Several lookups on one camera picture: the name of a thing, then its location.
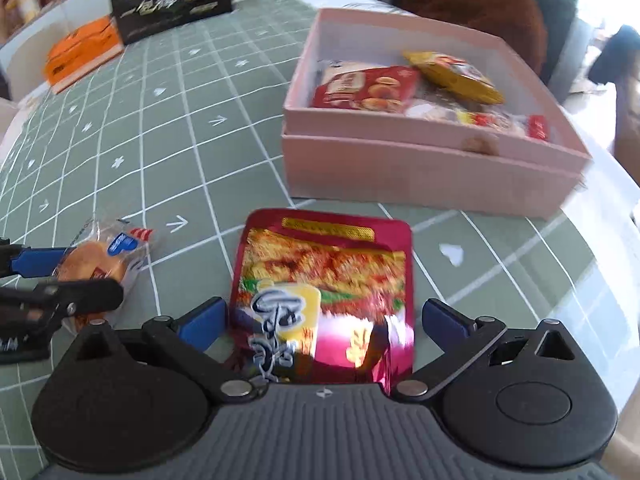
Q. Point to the row of colourful packages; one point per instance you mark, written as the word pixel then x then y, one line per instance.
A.
pixel 25 2

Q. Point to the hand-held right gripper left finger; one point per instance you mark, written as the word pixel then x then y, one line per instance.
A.
pixel 202 322

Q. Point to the yellow panda snack packet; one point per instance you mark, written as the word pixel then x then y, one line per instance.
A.
pixel 460 77

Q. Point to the red biscuit packet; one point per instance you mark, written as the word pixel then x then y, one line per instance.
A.
pixel 370 87

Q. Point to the brown plush cushion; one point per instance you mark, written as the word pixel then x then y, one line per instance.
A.
pixel 475 5

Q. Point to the brown wooden chair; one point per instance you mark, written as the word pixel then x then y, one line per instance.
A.
pixel 629 130

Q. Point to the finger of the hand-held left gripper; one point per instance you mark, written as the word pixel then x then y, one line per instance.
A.
pixel 35 262
pixel 90 296

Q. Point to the dark chair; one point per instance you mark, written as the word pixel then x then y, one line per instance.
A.
pixel 560 30

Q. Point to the pink cardboard box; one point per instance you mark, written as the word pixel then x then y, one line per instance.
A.
pixel 425 185

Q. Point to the black plum gift box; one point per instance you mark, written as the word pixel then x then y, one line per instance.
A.
pixel 165 5

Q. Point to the maroon foil snack packet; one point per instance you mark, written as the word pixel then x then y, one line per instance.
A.
pixel 325 270

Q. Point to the clear bun packet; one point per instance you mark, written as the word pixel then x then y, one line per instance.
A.
pixel 95 260

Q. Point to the red and white snack packet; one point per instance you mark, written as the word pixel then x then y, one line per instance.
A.
pixel 537 125

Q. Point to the rice cracker packet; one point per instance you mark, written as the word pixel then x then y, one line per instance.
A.
pixel 340 67

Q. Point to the black jacket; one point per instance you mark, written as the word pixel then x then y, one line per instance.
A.
pixel 615 55

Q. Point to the orange box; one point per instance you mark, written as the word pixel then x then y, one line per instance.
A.
pixel 80 55

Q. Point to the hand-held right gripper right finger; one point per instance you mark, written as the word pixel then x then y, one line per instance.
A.
pixel 442 320

